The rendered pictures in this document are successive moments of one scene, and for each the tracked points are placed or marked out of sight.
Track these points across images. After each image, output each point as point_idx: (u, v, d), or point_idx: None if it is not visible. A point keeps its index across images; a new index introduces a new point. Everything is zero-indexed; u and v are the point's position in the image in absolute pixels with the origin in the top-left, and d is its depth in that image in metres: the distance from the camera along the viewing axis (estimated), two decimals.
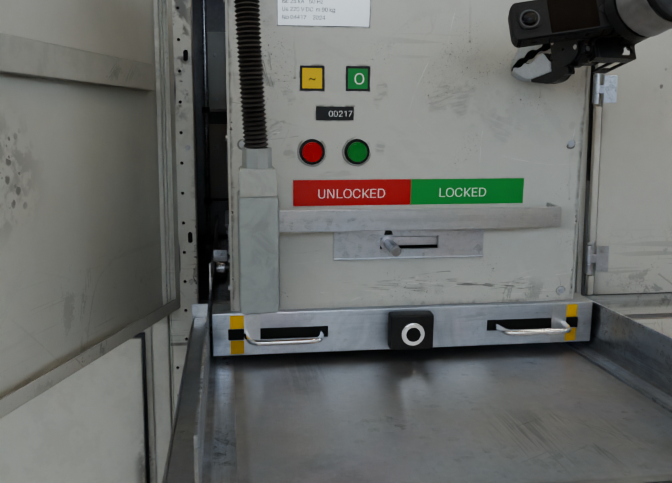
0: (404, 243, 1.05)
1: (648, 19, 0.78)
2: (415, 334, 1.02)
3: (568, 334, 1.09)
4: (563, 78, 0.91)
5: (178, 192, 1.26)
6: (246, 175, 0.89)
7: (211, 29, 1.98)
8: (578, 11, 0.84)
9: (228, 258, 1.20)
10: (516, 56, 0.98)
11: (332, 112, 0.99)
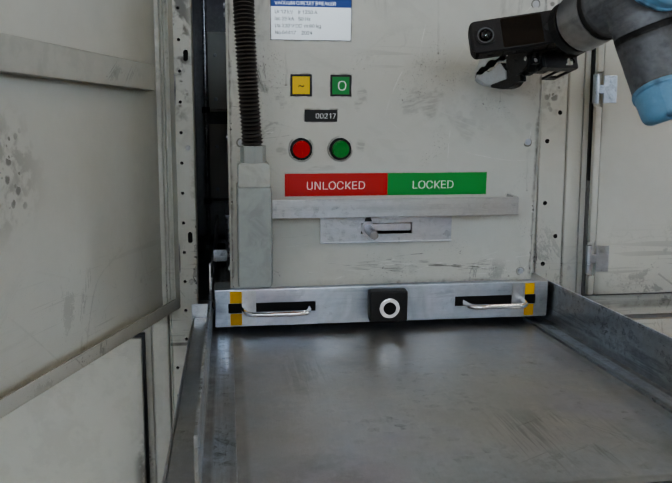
0: (382, 229, 1.20)
1: (582, 37, 0.94)
2: (391, 308, 1.17)
3: (527, 309, 1.24)
4: (516, 85, 1.07)
5: (178, 192, 1.26)
6: (244, 169, 1.04)
7: (211, 29, 1.98)
8: (526, 29, 0.99)
9: (228, 244, 1.35)
10: (478, 65, 1.14)
11: (318, 114, 1.14)
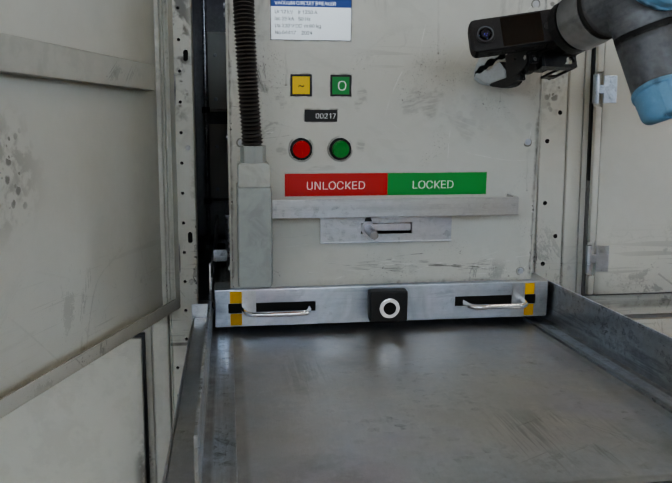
0: (382, 229, 1.20)
1: (582, 36, 0.94)
2: (391, 308, 1.17)
3: (527, 309, 1.24)
4: (516, 83, 1.07)
5: (178, 192, 1.26)
6: (244, 169, 1.04)
7: (211, 29, 1.98)
8: (526, 28, 0.99)
9: (228, 244, 1.35)
10: (478, 63, 1.14)
11: (318, 114, 1.14)
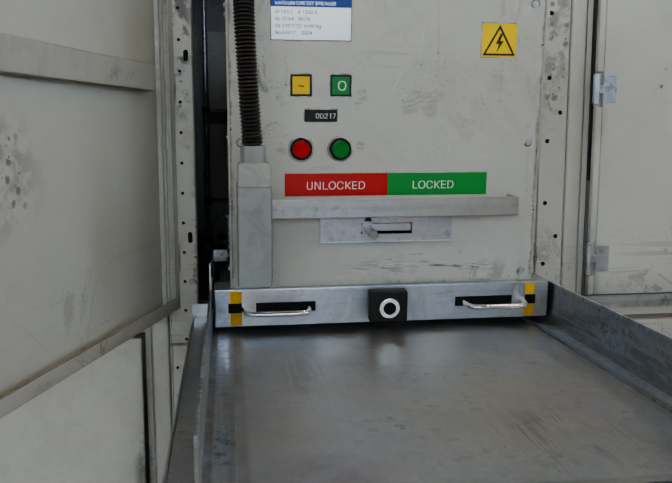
0: (382, 229, 1.20)
1: None
2: (391, 308, 1.17)
3: (527, 309, 1.24)
4: None
5: (178, 192, 1.26)
6: (244, 169, 1.04)
7: (211, 29, 1.98)
8: None
9: (228, 244, 1.35)
10: None
11: (318, 114, 1.14)
